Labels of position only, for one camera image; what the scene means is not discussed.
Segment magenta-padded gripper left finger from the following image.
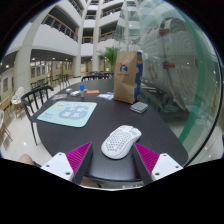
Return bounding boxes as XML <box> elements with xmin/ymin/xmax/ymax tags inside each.
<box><xmin>40</xmin><ymin>141</ymin><xmax>94</xmax><ymax>185</ymax></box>

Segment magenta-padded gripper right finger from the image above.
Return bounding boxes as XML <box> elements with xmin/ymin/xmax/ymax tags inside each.
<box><xmin>132</xmin><ymin>142</ymin><xmax>184</xmax><ymax>185</ymax></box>

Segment white perforated computer mouse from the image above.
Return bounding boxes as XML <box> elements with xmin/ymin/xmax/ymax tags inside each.
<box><xmin>101</xmin><ymin>124</ymin><xmax>143</xmax><ymax>160</ymax></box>

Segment light teal printed mouse pad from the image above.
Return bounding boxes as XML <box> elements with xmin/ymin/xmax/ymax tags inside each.
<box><xmin>36</xmin><ymin>100</ymin><xmax>98</xmax><ymax>128</ymax></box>

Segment black spindle-back chair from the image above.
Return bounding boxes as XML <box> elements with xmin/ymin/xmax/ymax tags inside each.
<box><xmin>20</xmin><ymin>85</ymin><xmax>55</xmax><ymax>146</ymax></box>

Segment small grey flat device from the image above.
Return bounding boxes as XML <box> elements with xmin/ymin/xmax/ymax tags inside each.
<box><xmin>129</xmin><ymin>101</ymin><xmax>150</xmax><ymax>114</ymax></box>

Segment white perforated chair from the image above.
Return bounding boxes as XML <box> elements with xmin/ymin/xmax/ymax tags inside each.
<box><xmin>10</xmin><ymin>86</ymin><xmax>26</xmax><ymax>109</ymax></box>

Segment white and blue packet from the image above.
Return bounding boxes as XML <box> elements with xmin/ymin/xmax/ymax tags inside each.
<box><xmin>97</xmin><ymin>92</ymin><xmax>115</xmax><ymax>101</ymax></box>

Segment group of dark chairs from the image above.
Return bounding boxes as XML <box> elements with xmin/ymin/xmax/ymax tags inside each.
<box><xmin>30</xmin><ymin>73</ymin><xmax>72</xmax><ymax>91</ymax></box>

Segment black chair with curved back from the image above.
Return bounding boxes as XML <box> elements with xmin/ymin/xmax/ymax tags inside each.
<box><xmin>80</xmin><ymin>74</ymin><xmax>104</xmax><ymax>83</ymax></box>

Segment brown paper bag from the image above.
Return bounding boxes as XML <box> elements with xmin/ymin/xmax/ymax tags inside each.
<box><xmin>113</xmin><ymin>50</ymin><xmax>144</xmax><ymax>105</ymax></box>

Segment green potted palm plant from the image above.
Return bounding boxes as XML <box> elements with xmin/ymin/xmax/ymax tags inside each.
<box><xmin>99</xmin><ymin>46</ymin><xmax>122</xmax><ymax>73</ymax></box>

